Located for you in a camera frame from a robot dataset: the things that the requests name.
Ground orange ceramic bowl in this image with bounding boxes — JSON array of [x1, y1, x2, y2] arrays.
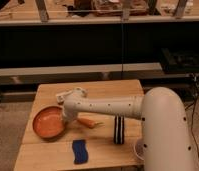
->
[[32, 106, 65, 139]]

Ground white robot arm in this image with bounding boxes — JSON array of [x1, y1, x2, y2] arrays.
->
[[63, 87, 195, 171]]

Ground orange toy carrot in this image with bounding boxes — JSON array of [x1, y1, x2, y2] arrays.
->
[[77, 118, 100, 129]]

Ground white plastic bottle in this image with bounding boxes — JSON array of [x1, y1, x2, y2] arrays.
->
[[55, 87, 87, 104]]

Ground wooden table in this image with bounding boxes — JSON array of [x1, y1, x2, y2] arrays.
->
[[14, 80, 143, 171]]

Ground blue sponge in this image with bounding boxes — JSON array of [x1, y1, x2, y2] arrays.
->
[[72, 140, 88, 164]]

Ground black white striped cloth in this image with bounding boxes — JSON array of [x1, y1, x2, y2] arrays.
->
[[113, 116, 124, 144]]

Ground white cup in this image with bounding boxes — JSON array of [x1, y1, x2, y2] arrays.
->
[[134, 139, 144, 160]]

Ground black cables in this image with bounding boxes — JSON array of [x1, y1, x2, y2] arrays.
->
[[184, 73, 199, 148]]

